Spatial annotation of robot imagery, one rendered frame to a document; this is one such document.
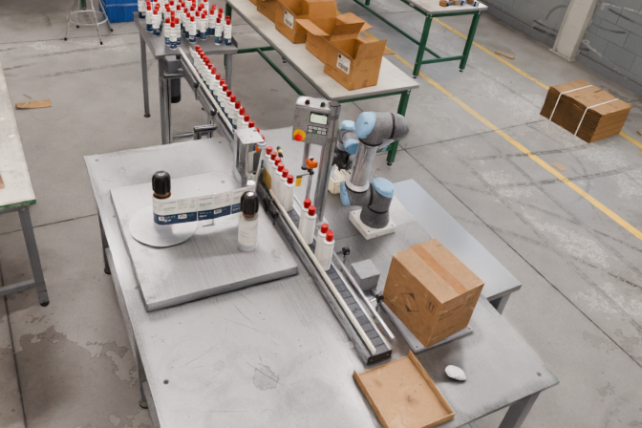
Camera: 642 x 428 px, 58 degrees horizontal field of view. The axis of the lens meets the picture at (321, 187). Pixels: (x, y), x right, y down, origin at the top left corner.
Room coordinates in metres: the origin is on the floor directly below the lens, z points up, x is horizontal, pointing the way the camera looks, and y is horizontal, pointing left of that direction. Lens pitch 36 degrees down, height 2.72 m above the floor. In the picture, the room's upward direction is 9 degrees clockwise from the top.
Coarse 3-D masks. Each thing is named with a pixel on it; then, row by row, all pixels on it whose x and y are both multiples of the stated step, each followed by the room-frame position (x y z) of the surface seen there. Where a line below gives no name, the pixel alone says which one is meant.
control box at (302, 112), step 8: (304, 96) 2.38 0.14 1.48; (296, 104) 2.30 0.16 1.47; (304, 104) 2.30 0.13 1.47; (312, 104) 2.32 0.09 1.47; (296, 112) 2.29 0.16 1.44; (304, 112) 2.29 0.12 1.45; (320, 112) 2.28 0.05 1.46; (328, 112) 2.28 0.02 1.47; (296, 120) 2.29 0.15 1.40; (304, 120) 2.29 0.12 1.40; (328, 120) 2.28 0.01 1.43; (296, 128) 2.29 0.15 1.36; (304, 128) 2.29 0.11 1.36; (328, 128) 2.28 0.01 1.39; (304, 136) 2.28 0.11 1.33; (312, 136) 2.28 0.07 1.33; (320, 136) 2.28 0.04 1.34; (320, 144) 2.28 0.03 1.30
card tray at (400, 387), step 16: (384, 368) 1.46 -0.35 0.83; (400, 368) 1.47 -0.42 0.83; (416, 368) 1.48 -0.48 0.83; (368, 384) 1.37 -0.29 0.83; (384, 384) 1.38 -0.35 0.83; (400, 384) 1.39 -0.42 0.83; (416, 384) 1.40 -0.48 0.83; (432, 384) 1.40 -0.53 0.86; (368, 400) 1.30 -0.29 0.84; (384, 400) 1.31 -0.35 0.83; (400, 400) 1.32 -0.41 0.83; (416, 400) 1.33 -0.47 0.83; (432, 400) 1.34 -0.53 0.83; (384, 416) 1.25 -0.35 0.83; (400, 416) 1.26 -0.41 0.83; (416, 416) 1.27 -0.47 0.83; (432, 416) 1.28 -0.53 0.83; (448, 416) 1.27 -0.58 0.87
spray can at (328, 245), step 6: (330, 234) 1.91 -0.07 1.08; (324, 240) 1.91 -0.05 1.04; (330, 240) 1.90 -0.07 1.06; (324, 246) 1.90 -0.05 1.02; (330, 246) 1.90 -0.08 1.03; (324, 252) 1.90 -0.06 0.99; (330, 252) 1.90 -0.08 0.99; (324, 258) 1.89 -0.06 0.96; (330, 258) 1.90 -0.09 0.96; (324, 264) 1.89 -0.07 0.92; (330, 264) 1.91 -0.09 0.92
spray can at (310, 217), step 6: (312, 210) 2.06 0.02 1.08; (306, 216) 2.06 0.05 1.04; (312, 216) 2.06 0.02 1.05; (306, 222) 2.06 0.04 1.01; (312, 222) 2.05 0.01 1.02; (306, 228) 2.05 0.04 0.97; (312, 228) 2.06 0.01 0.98; (306, 234) 2.05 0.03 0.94; (312, 234) 2.06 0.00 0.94; (306, 240) 2.05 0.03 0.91; (312, 240) 2.07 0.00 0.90
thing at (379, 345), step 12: (276, 204) 2.31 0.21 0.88; (312, 252) 2.00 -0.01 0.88; (312, 264) 1.93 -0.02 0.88; (336, 276) 1.87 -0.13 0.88; (336, 288) 1.80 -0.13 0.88; (336, 300) 1.73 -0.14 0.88; (348, 300) 1.74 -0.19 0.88; (360, 312) 1.68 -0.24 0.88; (360, 324) 1.62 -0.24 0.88; (372, 324) 1.63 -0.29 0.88; (360, 336) 1.56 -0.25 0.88; (372, 336) 1.57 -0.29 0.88; (384, 348) 1.52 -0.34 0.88
